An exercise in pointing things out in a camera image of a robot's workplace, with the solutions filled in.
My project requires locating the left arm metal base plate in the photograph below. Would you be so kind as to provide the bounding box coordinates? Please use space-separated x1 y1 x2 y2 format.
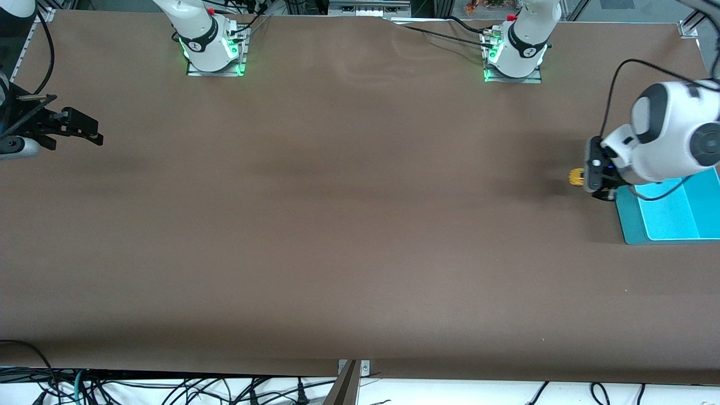
483 28 543 84

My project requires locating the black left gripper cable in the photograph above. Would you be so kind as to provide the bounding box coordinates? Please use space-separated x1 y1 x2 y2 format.
631 175 694 201

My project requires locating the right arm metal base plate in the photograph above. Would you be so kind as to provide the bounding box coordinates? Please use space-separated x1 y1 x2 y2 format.
187 25 249 77

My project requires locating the long black table cable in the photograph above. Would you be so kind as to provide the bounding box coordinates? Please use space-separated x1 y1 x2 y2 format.
402 24 490 48

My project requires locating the black looped floor cable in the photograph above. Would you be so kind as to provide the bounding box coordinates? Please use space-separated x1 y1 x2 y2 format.
0 339 57 405

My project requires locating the grey metal box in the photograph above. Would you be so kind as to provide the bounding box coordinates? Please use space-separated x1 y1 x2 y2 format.
328 0 413 17

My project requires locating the short black table cable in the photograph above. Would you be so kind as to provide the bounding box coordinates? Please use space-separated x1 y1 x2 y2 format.
447 16 496 37

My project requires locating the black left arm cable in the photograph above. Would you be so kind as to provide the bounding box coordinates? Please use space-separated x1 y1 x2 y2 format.
601 58 698 138

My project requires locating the dark brown pole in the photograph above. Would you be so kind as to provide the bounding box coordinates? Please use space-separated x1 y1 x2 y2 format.
322 360 361 405

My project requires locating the aluminium frame rail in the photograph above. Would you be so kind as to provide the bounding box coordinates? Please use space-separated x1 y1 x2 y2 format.
11 6 57 82

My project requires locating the brown table cover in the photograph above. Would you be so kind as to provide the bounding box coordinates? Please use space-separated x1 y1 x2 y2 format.
0 10 720 386

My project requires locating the teal plastic bin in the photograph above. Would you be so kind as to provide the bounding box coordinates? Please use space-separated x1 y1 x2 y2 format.
615 166 720 245

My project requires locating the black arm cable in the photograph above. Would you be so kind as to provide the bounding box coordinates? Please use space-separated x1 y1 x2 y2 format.
34 8 55 93
601 58 698 138

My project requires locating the orange green background item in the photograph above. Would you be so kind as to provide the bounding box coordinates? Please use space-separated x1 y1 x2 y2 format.
464 0 507 15

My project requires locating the black right base cable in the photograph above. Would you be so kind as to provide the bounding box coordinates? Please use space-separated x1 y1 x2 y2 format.
217 0 272 39

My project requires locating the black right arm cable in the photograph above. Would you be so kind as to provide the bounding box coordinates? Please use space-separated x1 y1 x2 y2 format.
34 8 55 93

